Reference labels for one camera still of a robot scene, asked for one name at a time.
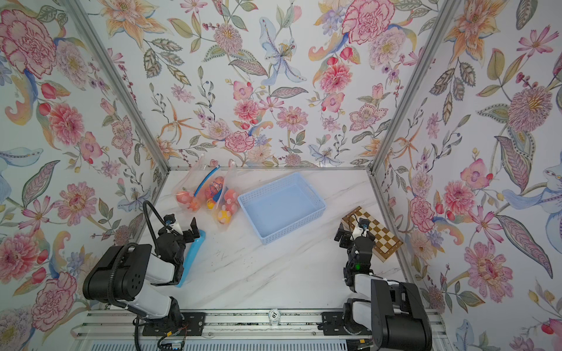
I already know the clear pink-zipper zip bag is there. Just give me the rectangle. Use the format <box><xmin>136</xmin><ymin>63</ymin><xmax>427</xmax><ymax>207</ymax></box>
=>
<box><xmin>172</xmin><ymin>155</ymin><xmax>213</xmax><ymax>213</ymax></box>

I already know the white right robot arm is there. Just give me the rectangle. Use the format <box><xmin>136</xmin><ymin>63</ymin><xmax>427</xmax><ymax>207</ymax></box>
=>
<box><xmin>335</xmin><ymin>219</ymin><xmax>433</xmax><ymax>350</ymax></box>

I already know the blue toy microphone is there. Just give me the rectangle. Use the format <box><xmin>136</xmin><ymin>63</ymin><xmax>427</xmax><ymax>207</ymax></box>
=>
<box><xmin>177</xmin><ymin>230</ymin><xmax>206</xmax><ymax>288</ymax></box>

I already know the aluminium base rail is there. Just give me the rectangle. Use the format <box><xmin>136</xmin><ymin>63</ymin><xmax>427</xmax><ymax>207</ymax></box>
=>
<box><xmin>69</xmin><ymin>306</ymin><xmax>446</xmax><ymax>351</ymax></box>

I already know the yellow red peach front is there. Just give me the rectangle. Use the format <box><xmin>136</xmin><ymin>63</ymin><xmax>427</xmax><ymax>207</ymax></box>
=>
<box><xmin>217</xmin><ymin>210</ymin><xmax>232</xmax><ymax>225</ymax></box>

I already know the aluminium left corner post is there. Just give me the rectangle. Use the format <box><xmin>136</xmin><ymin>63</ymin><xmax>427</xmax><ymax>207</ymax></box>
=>
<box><xmin>61</xmin><ymin>0</ymin><xmax>171</xmax><ymax>176</ymax></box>

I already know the clear blue-zipper zip bag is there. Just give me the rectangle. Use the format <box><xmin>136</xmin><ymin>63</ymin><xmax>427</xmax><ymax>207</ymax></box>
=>
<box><xmin>194</xmin><ymin>167</ymin><xmax>225</xmax><ymax>210</ymax></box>

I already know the wooden chessboard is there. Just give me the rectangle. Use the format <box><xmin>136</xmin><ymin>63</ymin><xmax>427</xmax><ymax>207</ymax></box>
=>
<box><xmin>340</xmin><ymin>206</ymin><xmax>403</xmax><ymax>262</ymax></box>

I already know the clear pink bag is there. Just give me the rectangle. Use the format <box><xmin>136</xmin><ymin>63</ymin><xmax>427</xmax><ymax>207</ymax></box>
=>
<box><xmin>212</xmin><ymin>159</ymin><xmax>240</xmax><ymax>233</ymax></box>

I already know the light blue perforated basket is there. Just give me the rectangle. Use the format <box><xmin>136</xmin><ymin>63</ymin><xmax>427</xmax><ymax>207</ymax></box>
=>
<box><xmin>238</xmin><ymin>173</ymin><xmax>326</xmax><ymax>245</ymax></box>

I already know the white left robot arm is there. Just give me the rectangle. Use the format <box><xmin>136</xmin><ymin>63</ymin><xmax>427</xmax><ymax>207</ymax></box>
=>
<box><xmin>83</xmin><ymin>214</ymin><xmax>201</xmax><ymax>331</ymax></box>

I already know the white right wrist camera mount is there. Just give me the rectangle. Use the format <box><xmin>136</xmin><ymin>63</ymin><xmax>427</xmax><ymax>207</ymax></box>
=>
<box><xmin>351</xmin><ymin>225</ymin><xmax>367</xmax><ymax>239</ymax></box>

